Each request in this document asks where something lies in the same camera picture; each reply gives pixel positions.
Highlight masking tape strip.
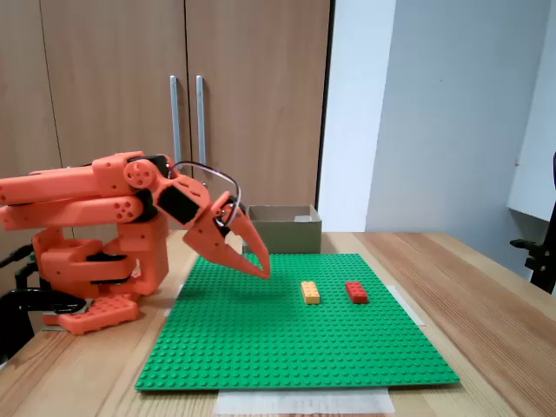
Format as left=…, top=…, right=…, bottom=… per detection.
left=163, top=284, right=186, bottom=318
left=215, top=387, right=396, bottom=416
left=388, top=284, right=427, bottom=327

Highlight black table clamp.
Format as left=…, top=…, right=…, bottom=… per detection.
left=0, top=286, right=90, bottom=366

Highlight silver cabinet handle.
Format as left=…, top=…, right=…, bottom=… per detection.
left=195, top=75, right=209, bottom=171
left=169, top=75, right=183, bottom=165

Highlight gripper motor cable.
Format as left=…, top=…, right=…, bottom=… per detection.
left=166, top=161, right=242, bottom=227

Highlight green lego baseplate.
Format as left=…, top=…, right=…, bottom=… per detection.
left=134, top=253, right=461, bottom=393

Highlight wooden cabinet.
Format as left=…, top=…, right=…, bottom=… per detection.
left=0, top=0, right=335, bottom=270

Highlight black power cable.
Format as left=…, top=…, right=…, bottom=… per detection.
left=0, top=245, right=36, bottom=268

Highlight yellow lego block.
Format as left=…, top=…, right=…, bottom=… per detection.
left=300, top=281, right=322, bottom=306

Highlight red lego block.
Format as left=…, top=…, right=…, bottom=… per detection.
left=345, top=281, right=370, bottom=305

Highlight brown cardboard box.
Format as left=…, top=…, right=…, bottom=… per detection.
left=242, top=203, right=323, bottom=255

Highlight black mount bracket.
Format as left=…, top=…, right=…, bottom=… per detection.
left=510, top=150, right=556, bottom=296

